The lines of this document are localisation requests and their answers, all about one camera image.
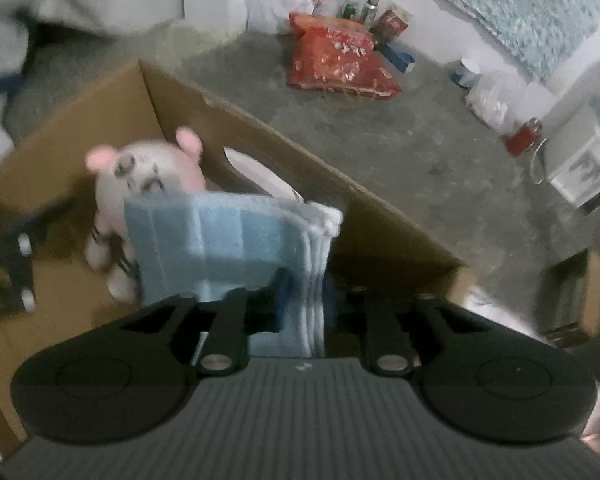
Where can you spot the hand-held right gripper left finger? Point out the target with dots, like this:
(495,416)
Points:
(230,320)

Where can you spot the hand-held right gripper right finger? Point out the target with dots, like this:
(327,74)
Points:
(380,330)

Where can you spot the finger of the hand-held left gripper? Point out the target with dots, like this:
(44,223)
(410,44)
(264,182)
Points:
(17,265)

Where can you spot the light blue towel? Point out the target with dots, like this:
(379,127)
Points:
(220,240)

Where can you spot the brown cardboard box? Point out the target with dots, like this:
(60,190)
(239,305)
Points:
(370,220)

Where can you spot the pink plush toy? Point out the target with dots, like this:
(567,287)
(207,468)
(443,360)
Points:
(145,170)

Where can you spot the white round object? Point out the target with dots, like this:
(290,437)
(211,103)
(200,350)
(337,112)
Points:
(262,175)

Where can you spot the wooden framed board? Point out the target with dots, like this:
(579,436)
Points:
(577,300)

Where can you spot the red thermos bottle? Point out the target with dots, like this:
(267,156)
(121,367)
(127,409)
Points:
(522,137)

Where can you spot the white plastic bag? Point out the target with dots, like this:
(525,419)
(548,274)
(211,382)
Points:
(490,102)
(266,7)

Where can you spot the white water dispenser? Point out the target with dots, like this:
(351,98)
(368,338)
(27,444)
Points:
(580,160)

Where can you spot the white and blue cup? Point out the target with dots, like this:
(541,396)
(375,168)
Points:
(466,72)

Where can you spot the small blue box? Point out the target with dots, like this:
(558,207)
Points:
(399,57)

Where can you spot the red snack bag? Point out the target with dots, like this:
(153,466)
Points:
(337,55)

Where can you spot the glass bottle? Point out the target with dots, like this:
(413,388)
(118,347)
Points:
(371,7)

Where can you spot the light blue wall cloth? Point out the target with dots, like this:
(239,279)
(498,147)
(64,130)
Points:
(505,5)

